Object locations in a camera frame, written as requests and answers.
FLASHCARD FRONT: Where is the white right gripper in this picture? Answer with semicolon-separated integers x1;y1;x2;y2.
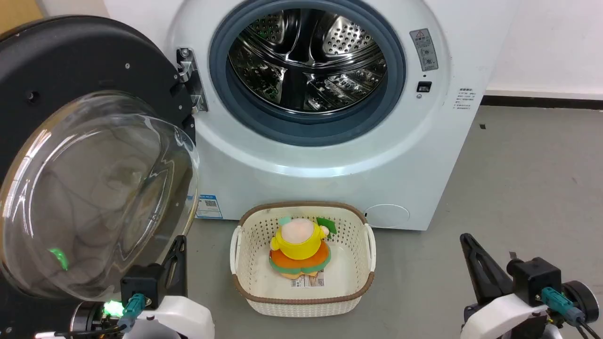
460;233;551;339

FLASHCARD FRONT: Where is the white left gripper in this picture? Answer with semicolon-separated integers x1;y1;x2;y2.
134;235;215;339

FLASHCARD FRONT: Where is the white front-load washing machine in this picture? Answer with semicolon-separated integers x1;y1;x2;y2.
104;0;521;231

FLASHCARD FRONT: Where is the metal door hinge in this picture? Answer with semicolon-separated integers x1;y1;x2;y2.
177;47;209;113

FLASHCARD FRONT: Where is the black round glass washer door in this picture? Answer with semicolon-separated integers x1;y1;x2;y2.
0;15;201;339

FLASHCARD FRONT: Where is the blue energy label sticker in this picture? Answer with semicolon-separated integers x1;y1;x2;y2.
196;193;223;220

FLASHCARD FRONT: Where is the yellow orange plush doll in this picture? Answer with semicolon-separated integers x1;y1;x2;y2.
269;217;337;278

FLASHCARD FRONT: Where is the white paper doll tag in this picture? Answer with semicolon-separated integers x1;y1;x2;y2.
291;274;326;289

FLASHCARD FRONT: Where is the white laundry basket brown rim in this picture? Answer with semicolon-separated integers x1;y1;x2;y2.
230;202;376;317

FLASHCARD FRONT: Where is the small printed text label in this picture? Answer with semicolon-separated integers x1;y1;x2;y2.
453;87;478;112

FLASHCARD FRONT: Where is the grey warning sticker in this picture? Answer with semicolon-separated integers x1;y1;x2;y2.
409;28;439;72

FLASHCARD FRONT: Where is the stainless steel washer drum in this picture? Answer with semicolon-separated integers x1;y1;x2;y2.
228;8;388;113

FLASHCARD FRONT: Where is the brown wooden panel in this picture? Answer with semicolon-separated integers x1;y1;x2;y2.
0;0;44;34

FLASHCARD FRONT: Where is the teal-plug right camera cable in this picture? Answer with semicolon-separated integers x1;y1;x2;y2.
540;287;603;339

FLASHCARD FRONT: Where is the black wall baseboard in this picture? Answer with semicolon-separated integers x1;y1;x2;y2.
481;95;603;111

